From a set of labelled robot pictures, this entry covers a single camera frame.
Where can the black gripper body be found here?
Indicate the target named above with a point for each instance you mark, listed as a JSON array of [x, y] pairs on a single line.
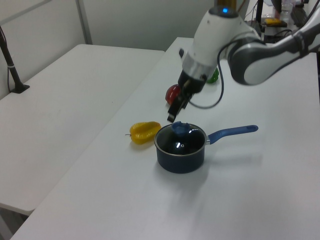
[[193, 83]]

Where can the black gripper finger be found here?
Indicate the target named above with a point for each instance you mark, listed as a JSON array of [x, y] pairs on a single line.
[[188, 100], [175, 108]]

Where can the glass lid with blue knob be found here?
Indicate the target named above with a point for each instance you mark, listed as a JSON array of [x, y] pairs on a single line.
[[180, 140]]

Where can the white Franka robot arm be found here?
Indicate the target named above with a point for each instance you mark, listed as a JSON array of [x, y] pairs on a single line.
[[215, 40]]

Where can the red toy apple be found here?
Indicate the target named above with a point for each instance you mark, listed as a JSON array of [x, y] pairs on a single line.
[[172, 94]]

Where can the green toy bell pepper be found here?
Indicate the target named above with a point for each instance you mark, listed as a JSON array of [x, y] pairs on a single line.
[[213, 77]]

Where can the yellow toy starfruit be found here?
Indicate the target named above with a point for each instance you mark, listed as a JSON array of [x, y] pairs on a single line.
[[143, 132]]

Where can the brown wooden board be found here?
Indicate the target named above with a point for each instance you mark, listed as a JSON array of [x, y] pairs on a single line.
[[228, 3]]

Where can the black equipment box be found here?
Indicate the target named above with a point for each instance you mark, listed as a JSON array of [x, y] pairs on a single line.
[[277, 33]]

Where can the yellow box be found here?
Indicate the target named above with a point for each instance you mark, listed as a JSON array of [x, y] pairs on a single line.
[[272, 21]]

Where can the clear plastic bottle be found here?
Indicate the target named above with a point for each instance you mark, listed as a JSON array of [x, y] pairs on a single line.
[[286, 11]]

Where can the black keyboard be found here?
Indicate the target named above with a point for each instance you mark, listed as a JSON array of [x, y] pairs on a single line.
[[298, 16]]

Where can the black pole with clamp base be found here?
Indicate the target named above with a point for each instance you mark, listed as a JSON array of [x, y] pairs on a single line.
[[11, 67]]

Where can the grey partition frame post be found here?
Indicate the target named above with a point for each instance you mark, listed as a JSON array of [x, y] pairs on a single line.
[[83, 20]]

